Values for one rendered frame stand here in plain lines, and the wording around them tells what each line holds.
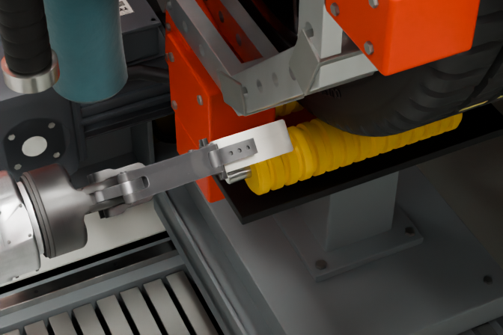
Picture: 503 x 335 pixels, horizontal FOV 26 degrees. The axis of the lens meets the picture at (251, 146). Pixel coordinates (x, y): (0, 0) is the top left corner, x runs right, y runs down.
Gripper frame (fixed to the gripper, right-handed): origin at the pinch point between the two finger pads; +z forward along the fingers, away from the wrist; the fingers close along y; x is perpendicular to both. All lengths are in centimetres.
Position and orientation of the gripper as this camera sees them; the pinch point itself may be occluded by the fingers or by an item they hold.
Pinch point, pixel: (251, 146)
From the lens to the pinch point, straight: 96.7
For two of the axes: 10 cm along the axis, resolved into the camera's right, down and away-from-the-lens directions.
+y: 3.0, -0.8, -9.5
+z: 9.0, -2.9, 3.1
